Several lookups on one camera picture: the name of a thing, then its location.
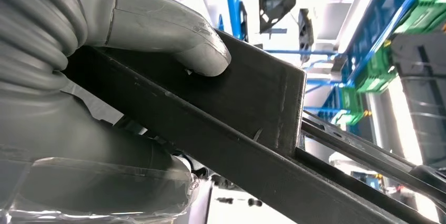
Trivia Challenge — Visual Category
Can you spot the hanging black plastic part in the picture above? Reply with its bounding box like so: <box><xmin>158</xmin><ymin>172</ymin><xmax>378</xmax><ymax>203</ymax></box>
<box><xmin>258</xmin><ymin>0</ymin><xmax>302</xmax><ymax>35</ymax></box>
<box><xmin>298</xmin><ymin>8</ymin><xmax>315</xmax><ymax>56</ymax></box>

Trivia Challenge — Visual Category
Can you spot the green plastic crate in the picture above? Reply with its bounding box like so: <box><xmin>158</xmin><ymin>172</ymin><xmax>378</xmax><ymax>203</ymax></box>
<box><xmin>355</xmin><ymin>44</ymin><xmax>399</xmax><ymax>94</ymax></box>
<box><xmin>331</xmin><ymin>87</ymin><xmax>367</xmax><ymax>126</ymax></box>
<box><xmin>393</xmin><ymin>0</ymin><xmax>446</xmax><ymax>36</ymax></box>

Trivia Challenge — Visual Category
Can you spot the grey ribbed duct hose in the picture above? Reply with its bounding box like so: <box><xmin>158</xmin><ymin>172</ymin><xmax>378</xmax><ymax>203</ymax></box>
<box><xmin>392</xmin><ymin>32</ymin><xmax>446</xmax><ymax>168</ymax></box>

